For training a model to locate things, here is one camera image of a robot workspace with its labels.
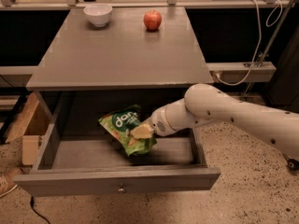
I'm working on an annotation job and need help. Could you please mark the grey open top drawer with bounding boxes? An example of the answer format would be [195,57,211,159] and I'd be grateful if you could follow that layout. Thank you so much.
[15,89,221,196]

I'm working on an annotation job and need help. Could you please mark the grey metal rail frame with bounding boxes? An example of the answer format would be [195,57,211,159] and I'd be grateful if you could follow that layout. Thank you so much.
[0,0,299,89]

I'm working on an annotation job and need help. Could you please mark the black caster wheel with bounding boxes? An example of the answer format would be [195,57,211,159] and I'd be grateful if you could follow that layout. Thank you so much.
[283,154,299,171]

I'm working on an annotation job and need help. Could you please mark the green rice chip bag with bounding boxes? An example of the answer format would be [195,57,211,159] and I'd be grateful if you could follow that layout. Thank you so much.
[98,105,156,157]

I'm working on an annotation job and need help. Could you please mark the white ceramic bowl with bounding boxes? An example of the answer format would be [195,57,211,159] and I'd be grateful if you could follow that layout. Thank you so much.
[83,4,113,27]

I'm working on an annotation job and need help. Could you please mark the grey cabinet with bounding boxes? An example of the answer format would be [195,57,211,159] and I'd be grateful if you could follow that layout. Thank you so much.
[27,7,212,124]

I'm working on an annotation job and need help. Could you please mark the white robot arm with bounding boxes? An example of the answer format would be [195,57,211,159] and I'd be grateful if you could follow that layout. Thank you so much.
[131,84,299,159]

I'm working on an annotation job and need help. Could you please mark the white cable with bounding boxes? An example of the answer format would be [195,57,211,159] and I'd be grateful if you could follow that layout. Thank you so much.
[213,0,284,87]

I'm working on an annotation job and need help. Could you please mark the tan shoe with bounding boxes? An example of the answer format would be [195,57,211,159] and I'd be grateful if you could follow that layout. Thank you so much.
[0,168,23,198]

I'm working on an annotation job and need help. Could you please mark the wooden box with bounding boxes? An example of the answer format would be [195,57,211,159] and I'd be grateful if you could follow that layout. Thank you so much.
[7,92,50,166]

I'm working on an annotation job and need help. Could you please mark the red apple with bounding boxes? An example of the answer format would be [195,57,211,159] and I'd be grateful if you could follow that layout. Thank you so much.
[143,10,162,31]

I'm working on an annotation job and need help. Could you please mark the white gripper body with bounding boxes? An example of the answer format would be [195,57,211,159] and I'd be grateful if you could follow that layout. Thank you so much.
[148,106,170,136]

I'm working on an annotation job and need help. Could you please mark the black floor cable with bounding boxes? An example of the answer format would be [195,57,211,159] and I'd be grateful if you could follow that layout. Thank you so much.
[29,195,50,224]

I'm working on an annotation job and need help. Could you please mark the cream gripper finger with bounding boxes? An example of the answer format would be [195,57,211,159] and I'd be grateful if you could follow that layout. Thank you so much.
[131,123,154,139]

